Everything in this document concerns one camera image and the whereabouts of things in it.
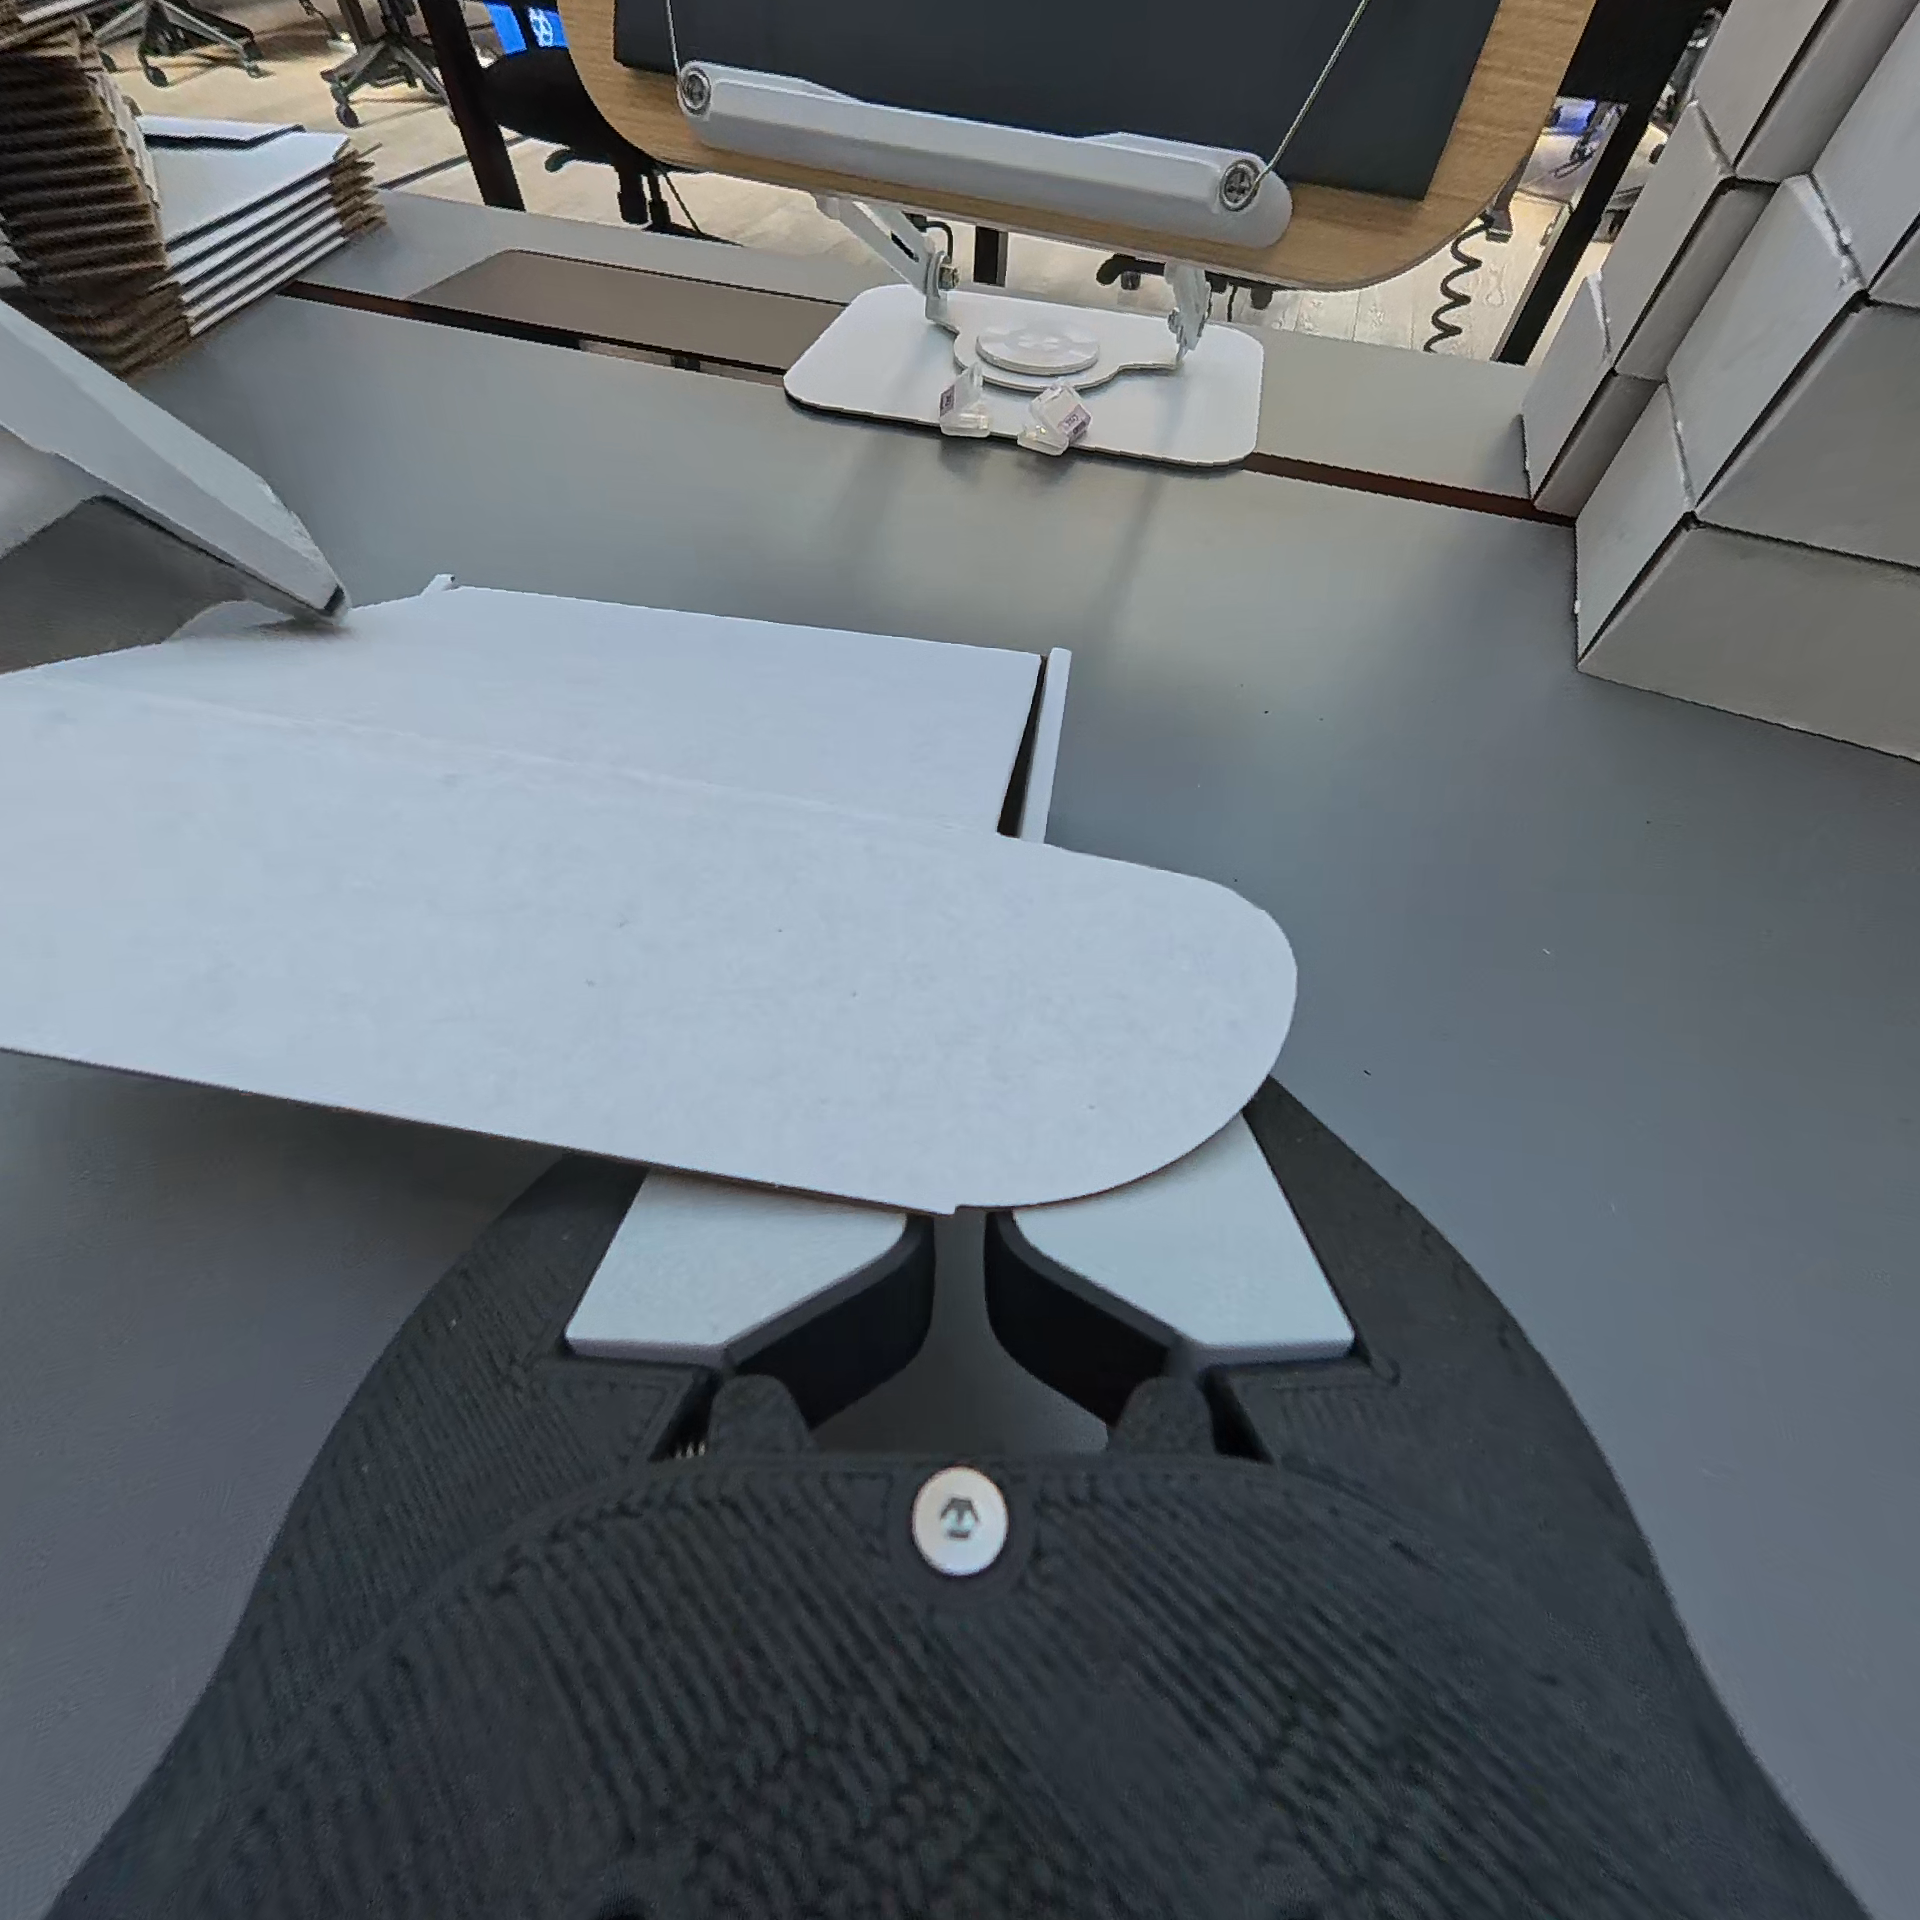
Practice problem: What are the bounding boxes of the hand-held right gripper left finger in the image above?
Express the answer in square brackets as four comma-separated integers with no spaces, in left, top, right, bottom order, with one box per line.
[564,1167,946,1430]

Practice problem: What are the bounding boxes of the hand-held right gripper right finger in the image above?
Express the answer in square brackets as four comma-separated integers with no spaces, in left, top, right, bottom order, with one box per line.
[983,1117,1363,1430]

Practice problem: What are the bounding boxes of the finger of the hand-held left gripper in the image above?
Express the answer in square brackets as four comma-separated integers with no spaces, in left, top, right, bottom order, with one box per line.
[0,297,354,623]

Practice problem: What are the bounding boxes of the white cardboard box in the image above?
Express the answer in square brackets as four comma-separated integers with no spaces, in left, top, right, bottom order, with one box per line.
[0,574,1301,1214]

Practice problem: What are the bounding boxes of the stack of flat cardboard sheets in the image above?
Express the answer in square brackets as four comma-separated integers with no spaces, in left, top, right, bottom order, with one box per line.
[0,0,386,377]

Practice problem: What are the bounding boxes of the grey office chair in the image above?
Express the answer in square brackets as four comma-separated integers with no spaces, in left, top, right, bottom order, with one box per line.
[137,0,271,79]
[324,0,451,129]

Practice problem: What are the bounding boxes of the black office chair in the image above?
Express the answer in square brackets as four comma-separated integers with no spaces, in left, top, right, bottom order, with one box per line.
[487,50,678,234]

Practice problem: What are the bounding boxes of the tablet stand with black board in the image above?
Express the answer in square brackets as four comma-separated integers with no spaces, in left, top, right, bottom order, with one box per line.
[558,0,1596,474]

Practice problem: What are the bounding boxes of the stack of white cardboard boxes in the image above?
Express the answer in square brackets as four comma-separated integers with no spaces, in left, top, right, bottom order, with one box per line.
[1523,0,1920,759]

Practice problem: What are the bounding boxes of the black panel on stand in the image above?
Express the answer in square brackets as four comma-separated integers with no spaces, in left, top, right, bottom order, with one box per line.
[611,0,1507,200]

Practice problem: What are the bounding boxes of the coiled black cable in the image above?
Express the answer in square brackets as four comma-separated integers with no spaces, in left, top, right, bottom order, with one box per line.
[1427,209,1510,354]

